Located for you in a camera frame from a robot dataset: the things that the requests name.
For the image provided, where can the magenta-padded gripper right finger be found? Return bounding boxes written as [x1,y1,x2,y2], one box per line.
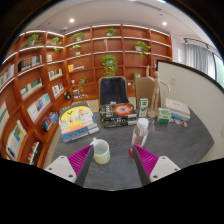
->
[132,144,182,186]

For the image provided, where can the stack of dark books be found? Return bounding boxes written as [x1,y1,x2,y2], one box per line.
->
[99,102,138,129]

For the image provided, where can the round ceiling lights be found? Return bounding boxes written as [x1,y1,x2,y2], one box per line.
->
[68,0,169,28]

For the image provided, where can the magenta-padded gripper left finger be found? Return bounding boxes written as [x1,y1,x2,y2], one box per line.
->
[43,144,95,187]

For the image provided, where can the tall green and white carton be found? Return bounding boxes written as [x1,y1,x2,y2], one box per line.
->
[138,97,149,118]

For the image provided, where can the orange wooden shelf unit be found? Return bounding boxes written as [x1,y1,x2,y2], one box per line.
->
[0,23,174,168]

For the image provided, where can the stack of white boxes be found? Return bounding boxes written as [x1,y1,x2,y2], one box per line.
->
[164,97,192,122]

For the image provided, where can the yellow striped mug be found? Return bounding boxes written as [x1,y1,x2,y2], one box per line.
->
[89,137,111,165]

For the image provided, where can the stack of colourful books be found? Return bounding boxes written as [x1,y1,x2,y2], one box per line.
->
[58,105,100,144]

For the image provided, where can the wooden artist mannequin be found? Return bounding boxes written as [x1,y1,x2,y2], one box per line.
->
[145,64,171,119]

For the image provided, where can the squat green and white box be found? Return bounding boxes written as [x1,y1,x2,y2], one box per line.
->
[156,107,173,124]

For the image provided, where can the clear plastic bottle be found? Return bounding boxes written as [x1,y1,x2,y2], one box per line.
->
[129,117,150,158]

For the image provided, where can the grey curtain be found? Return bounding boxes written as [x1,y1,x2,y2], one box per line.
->
[184,43,214,71]

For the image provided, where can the chair with dark cover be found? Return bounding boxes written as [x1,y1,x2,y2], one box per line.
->
[97,76,130,107]

